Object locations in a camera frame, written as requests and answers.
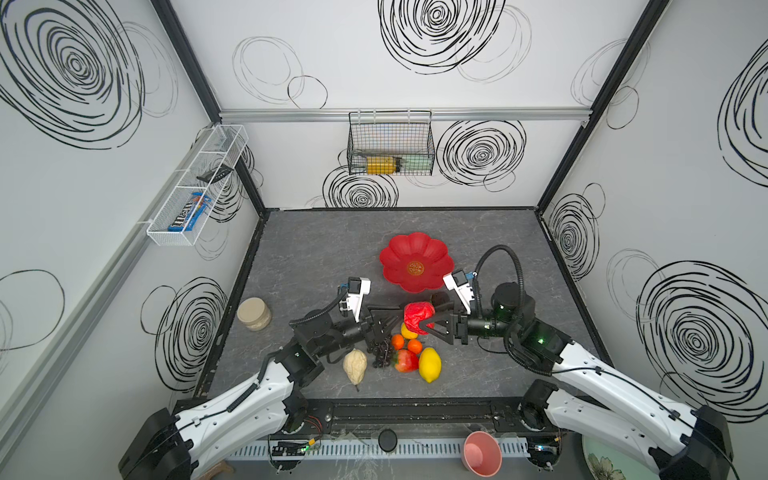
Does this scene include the cream starfruit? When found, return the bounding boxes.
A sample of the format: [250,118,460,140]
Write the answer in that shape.
[343,349,368,387]

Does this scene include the red apple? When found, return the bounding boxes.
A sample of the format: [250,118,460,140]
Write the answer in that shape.
[404,302,435,335]

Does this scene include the yellow lemon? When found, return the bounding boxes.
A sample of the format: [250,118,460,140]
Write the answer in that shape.
[419,347,442,383]

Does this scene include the red flower fruit bowl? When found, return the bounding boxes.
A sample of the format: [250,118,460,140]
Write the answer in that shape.
[379,232,455,294]

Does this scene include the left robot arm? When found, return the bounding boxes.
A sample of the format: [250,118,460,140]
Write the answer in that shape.
[118,306,403,479]

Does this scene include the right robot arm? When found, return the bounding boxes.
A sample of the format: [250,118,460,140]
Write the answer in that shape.
[418,282,736,479]

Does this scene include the small yellow fruit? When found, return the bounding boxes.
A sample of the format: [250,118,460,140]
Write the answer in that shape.
[401,323,418,340]

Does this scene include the dark grape bunch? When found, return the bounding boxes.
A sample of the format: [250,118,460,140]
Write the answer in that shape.
[366,340,395,369]

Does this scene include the small orange tangerine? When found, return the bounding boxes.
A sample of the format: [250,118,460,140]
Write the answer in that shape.
[391,334,407,351]
[406,339,423,357]

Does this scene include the beige round container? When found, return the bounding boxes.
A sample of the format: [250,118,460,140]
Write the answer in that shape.
[236,297,272,331]

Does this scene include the black round knob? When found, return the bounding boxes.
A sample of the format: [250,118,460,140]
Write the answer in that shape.
[377,428,398,454]

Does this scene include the pink cup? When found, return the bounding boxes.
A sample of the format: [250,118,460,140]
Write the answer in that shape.
[461,431,503,478]

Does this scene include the green bottle in basket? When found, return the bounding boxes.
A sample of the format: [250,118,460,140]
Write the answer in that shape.
[399,154,434,175]

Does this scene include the yellow box in basket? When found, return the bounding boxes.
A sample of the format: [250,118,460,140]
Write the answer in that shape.
[365,156,400,175]

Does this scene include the green floral plate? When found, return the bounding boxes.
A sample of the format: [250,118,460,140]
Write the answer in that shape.
[582,436,659,480]

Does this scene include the blue candy packet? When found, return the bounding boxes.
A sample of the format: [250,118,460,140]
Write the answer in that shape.
[167,192,211,232]

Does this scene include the black remote control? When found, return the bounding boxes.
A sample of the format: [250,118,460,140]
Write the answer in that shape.
[196,165,233,184]

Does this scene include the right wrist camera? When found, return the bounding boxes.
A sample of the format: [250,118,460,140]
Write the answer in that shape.
[443,270,475,315]

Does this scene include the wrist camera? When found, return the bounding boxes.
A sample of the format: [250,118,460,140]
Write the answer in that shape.
[339,277,371,323]
[443,270,475,315]

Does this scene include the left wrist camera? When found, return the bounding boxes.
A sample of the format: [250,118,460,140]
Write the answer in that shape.
[339,277,371,323]

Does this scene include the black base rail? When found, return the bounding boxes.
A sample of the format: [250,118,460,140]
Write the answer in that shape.
[305,397,560,437]

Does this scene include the white slotted cable duct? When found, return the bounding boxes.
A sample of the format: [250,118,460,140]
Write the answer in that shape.
[223,436,532,462]

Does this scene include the black wire basket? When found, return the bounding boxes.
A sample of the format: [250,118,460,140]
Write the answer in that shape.
[346,109,436,176]

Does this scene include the white wire shelf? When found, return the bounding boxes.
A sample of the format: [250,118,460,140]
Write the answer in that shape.
[147,124,248,247]

